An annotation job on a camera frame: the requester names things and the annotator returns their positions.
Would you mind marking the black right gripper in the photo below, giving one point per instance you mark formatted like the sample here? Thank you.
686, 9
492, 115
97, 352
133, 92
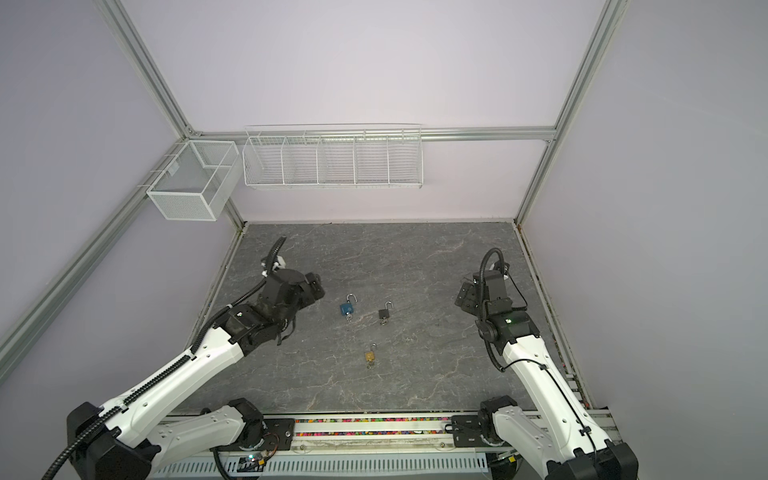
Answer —
467, 297

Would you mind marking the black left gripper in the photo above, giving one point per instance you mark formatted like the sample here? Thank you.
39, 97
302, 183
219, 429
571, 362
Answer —
318, 288

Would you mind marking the blue padlock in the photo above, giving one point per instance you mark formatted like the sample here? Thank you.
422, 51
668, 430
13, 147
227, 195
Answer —
348, 307

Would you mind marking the dark grey padlock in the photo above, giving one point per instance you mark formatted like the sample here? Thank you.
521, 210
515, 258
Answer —
385, 313

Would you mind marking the brass padlock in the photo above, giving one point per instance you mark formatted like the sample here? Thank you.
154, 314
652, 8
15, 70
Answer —
370, 355

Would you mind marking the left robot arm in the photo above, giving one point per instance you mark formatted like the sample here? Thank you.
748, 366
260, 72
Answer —
124, 438

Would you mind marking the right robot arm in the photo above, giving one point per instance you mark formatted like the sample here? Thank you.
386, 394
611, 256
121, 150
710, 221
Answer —
534, 384

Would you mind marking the white mesh box basket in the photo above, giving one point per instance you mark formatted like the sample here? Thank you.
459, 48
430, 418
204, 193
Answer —
198, 181

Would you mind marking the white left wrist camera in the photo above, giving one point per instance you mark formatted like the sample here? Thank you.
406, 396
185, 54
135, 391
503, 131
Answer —
279, 263

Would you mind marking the white wire shelf basket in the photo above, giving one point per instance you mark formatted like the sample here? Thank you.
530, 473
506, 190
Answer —
338, 156

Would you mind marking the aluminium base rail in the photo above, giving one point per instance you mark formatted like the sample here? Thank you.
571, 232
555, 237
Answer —
374, 445

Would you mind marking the aluminium enclosure frame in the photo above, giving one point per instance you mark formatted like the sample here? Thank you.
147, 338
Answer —
88, 116

